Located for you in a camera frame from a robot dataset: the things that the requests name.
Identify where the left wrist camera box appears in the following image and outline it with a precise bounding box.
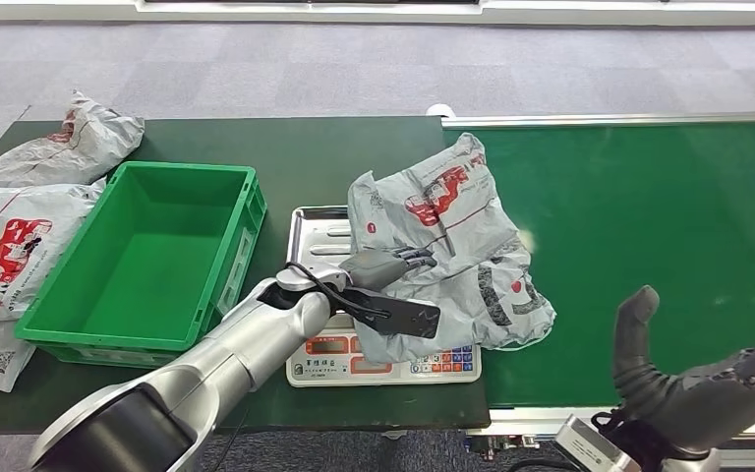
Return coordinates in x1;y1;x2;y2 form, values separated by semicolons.
338;286;442;340

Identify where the white electronic scale steel tray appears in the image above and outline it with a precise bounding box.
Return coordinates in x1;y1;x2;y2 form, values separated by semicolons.
284;206;484;389

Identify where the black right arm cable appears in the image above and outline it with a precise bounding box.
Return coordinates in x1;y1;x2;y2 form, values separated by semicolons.
510;458;581;472

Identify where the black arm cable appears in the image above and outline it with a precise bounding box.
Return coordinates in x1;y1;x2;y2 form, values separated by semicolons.
510;458;581;472
284;262;392;321

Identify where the grey mailer bag red print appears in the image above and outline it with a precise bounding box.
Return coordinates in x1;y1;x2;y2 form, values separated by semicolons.
347;133;557;365

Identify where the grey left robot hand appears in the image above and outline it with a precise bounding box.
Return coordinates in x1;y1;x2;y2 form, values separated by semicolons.
339;246;438;292

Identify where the flat grey mailer bag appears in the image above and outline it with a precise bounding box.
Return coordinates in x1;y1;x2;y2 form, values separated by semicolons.
0;181;106;323

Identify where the green plastic crate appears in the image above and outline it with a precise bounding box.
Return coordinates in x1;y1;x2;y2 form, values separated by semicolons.
14;161;268;370

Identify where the green conveyor belt silver frame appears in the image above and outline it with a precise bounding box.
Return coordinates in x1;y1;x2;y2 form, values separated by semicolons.
440;110;755;467

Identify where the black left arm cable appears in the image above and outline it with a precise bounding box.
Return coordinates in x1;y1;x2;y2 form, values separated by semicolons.
284;262;392;321

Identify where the crumpled grey mailer bag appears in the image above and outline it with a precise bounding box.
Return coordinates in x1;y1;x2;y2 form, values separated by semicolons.
0;90;146;190

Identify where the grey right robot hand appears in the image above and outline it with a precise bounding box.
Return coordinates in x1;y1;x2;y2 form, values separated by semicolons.
612;285;755;454

